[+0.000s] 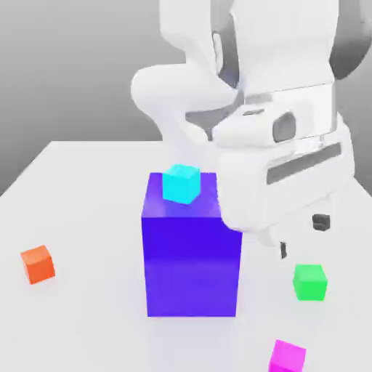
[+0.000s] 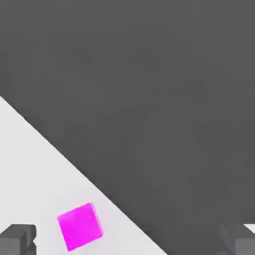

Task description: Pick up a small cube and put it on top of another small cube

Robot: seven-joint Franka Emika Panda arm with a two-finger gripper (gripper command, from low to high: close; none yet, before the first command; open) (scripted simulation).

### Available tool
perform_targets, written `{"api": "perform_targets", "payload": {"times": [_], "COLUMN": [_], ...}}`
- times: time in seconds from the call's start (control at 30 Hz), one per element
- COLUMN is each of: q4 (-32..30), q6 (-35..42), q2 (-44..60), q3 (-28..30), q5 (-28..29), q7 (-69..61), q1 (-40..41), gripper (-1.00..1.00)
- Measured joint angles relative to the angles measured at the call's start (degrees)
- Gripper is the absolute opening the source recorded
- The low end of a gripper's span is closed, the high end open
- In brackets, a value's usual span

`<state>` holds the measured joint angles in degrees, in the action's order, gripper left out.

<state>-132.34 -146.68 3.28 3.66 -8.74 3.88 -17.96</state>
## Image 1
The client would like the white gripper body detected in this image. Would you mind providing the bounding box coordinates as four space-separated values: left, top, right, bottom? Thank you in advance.
215 121 356 234

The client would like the small magenta cube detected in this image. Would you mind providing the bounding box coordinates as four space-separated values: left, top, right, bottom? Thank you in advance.
267 339 307 372

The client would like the small green cube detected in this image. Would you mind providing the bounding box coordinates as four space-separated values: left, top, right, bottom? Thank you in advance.
292 263 328 302

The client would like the small orange cube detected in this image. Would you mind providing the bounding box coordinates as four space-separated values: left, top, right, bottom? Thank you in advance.
20 244 56 285

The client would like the large purple box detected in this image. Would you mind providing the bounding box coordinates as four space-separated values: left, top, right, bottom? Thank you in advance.
141 171 243 318

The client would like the small cyan cube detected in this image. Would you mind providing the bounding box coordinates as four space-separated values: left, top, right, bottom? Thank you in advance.
161 163 201 205

